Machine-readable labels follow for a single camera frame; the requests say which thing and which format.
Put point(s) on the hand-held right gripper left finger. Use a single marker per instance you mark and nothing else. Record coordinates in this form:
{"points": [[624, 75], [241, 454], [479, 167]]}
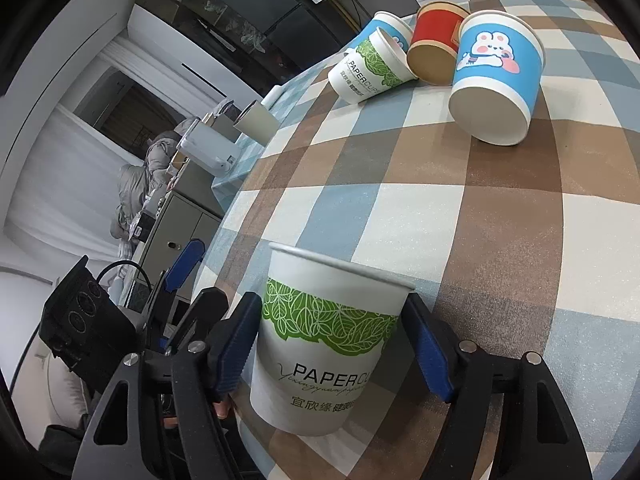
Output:
{"points": [[234, 355]]}

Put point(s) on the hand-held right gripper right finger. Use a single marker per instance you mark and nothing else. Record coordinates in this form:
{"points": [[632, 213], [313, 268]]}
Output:
{"points": [[431, 355]]}

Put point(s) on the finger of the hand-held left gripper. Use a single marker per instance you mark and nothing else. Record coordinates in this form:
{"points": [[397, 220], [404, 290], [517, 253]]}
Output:
{"points": [[197, 310], [184, 260]]}

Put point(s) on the white green leaf paper cup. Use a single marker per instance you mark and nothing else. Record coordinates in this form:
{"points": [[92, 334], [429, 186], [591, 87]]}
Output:
{"points": [[325, 350], [367, 72]]}

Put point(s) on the plain white cup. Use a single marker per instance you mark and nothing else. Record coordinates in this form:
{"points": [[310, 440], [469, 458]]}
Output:
{"points": [[256, 122]]}

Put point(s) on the blue bunny print paper cup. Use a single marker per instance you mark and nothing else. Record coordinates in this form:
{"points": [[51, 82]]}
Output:
{"points": [[500, 75], [387, 22]]}

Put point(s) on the red paper cup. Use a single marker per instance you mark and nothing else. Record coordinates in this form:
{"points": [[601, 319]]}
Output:
{"points": [[437, 30]]}

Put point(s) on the grey cabinet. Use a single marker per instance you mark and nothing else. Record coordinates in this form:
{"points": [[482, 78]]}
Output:
{"points": [[175, 230]]}

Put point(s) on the beige cushion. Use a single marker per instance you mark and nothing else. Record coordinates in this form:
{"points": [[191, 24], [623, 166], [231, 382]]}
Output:
{"points": [[50, 400]]}

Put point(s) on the white tabletop appliance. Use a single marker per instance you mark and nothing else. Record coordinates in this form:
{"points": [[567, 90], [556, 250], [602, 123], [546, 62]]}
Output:
{"points": [[205, 150]]}

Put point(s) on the plaid tablecloth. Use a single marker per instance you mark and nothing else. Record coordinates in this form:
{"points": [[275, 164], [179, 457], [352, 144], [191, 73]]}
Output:
{"points": [[400, 200]]}

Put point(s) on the black refrigerator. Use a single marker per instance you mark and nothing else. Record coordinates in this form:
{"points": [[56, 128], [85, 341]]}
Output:
{"points": [[270, 0]]}

